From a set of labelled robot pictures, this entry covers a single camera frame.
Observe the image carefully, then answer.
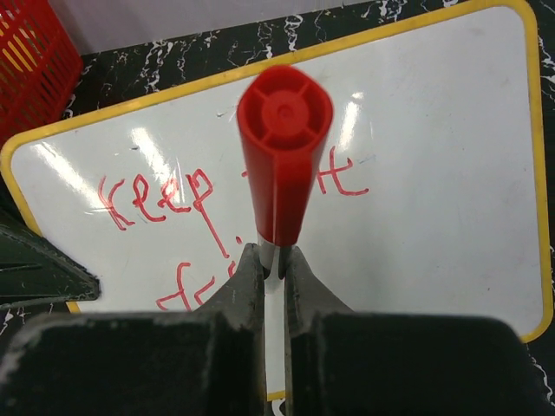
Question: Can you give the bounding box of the red plastic shopping basket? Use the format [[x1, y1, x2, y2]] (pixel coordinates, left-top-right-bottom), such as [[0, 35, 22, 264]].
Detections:
[[0, 1, 83, 143]]

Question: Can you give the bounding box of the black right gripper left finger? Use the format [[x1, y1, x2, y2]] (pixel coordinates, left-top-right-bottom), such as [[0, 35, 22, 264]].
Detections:
[[197, 243, 266, 415]]

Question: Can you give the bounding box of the yellow-framed whiteboard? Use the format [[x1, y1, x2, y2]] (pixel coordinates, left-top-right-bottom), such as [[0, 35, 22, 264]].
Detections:
[[0, 0, 555, 402]]

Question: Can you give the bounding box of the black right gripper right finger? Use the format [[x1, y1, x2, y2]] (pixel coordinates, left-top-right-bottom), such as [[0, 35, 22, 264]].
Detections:
[[284, 247, 360, 415]]

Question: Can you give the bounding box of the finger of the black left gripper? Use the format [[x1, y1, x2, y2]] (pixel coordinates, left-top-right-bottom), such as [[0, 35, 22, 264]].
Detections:
[[1, 223, 101, 308]]

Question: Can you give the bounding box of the red-capped whiteboard marker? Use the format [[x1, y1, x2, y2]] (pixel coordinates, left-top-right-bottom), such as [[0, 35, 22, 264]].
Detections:
[[236, 65, 334, 278]]

